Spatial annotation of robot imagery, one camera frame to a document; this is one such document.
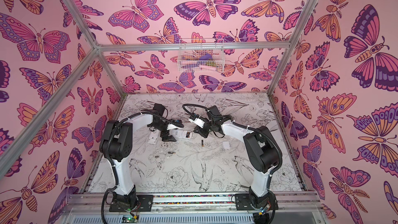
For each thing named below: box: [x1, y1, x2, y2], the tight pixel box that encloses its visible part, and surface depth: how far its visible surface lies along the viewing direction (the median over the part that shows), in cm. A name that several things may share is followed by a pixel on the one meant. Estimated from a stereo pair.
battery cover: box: [222, 141, 231, 149], surface depth 94 cm
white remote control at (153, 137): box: [147, 129, 160, 145], surface depth 98 cm
